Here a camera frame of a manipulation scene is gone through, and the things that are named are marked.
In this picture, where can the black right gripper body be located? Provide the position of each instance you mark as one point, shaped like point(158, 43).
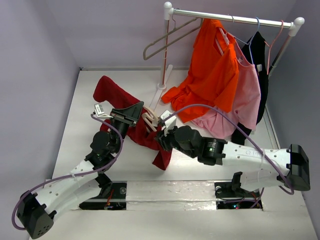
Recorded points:
point(163, 137)

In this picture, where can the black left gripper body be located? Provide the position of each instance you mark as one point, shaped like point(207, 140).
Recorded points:
point(122, 125)

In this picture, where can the beige wooden hanger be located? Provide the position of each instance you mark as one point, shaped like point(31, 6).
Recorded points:
point(150, 119)

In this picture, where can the dark red t shirt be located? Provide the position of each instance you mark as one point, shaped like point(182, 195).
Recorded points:
point(107, 90)

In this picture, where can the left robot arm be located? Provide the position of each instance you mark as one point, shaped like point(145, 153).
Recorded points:
point(41, 206)

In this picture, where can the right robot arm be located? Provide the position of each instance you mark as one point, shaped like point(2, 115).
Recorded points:
point(253, 169)

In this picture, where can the orange t shirt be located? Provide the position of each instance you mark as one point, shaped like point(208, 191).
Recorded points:
point(211, 80)

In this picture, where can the pink t shirt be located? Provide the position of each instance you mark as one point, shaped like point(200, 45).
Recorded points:
point(245, 106)

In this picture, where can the white plastic hanger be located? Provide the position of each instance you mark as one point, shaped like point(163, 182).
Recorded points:
point(221, 40)

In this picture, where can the black t shirt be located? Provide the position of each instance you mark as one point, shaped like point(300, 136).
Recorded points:
point(256, 54)

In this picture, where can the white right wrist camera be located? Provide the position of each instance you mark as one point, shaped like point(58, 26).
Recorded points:
point(167, 121)

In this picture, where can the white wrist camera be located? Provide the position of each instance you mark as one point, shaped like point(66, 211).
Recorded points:
point(99, 112)
point(167, 121)

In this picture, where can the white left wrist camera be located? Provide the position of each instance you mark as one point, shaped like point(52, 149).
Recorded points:
point(99, 112)

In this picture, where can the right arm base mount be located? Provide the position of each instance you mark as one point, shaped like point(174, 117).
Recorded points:
point(230, 196)

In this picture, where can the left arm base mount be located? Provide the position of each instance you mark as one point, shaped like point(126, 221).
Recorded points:
point(112, 195)

